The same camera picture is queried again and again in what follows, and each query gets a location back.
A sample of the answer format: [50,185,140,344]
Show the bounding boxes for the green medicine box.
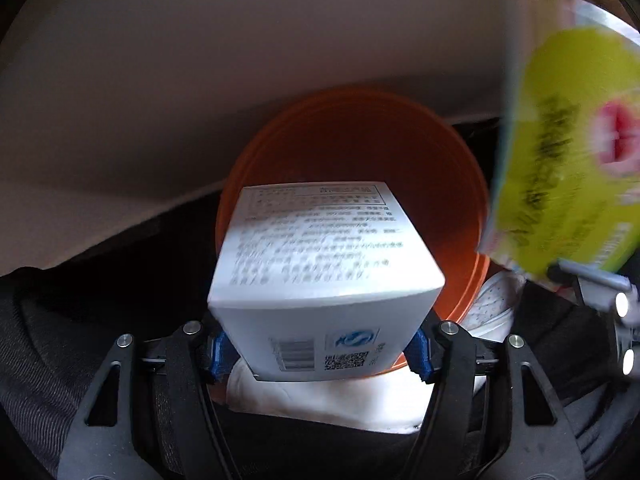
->
[480,0,639,285]

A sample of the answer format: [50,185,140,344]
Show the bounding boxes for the white medicine box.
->
[208,182,445,382]

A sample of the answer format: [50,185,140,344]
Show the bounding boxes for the white sneaker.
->
[460,271,526,342]

